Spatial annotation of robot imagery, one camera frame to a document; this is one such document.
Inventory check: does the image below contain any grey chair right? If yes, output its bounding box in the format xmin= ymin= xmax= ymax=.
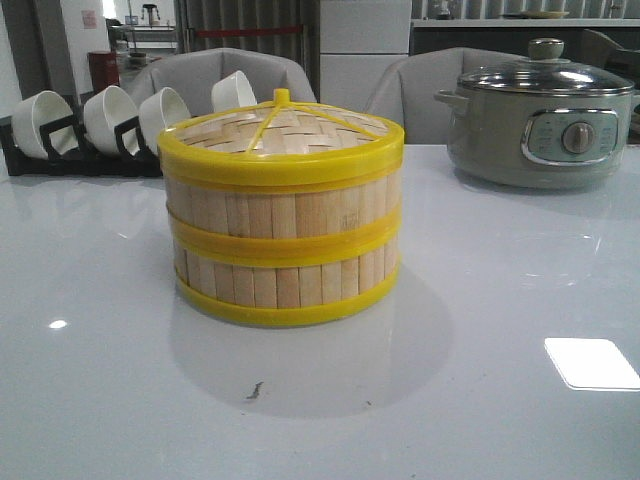
xmin=365 ymin=47 xmax=521 ymax=144

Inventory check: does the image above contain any yellow bamboo steamer lid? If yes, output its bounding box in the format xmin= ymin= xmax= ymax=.
xmin=158 ymin=89 xmax=405 ymax=194

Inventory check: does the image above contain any red cabinet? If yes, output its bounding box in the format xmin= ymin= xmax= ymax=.
xmin=87 ymin=51 xmax=120 ymax=93

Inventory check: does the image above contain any grey chair left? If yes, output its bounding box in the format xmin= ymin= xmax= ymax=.
xmin=124 ymin=48 xmax=316 ymax=116

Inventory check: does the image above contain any white bowl rightmost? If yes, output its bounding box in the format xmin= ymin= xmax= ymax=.
xmin=211 ymin=70 xmax=257 ymax=112

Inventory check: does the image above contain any grey chair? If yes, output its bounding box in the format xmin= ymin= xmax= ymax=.
xmin=365 ymin=47 xmax=521 ymax=144
xmin=124 ymin=48 xmax=316 ymax=116

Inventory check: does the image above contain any black bowl rack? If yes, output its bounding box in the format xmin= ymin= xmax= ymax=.
xmin=1 ymin=114 xmax=162 ymax=177

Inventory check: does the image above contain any bamboo steamer basket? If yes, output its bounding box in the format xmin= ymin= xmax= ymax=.
xmin=174 ymin=236 xmax=400 ymax=327
xmin=165 ymin=170 xmax=401 ymax=267

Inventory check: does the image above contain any glass pot lid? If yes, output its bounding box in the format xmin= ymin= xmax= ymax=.
xmin=458 ymin=38 xmax=634 ymax=97

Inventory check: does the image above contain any white bowl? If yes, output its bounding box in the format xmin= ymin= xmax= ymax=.
xmin=83 ymin=85 xmax=138 ymax=156
xmin=139 ymin=87 xmax=191 ymax=155
xmin=211 ymin=70 xmax=257 ymax=112
xmin=11 ymin=90 xmax=73 ymax=159

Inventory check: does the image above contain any white bowl leftmost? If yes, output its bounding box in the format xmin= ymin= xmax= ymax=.
xmin=11 ymin=90 xmax=73 ymax=159

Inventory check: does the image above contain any white cabinet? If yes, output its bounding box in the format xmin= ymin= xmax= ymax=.
xmin=319 ymin=1 xmax=412 ymax=111

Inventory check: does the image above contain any grey-green electric cooking pot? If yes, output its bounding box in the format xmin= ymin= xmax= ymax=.
xmin=434 ymin=87 xmax=639 ymax=189

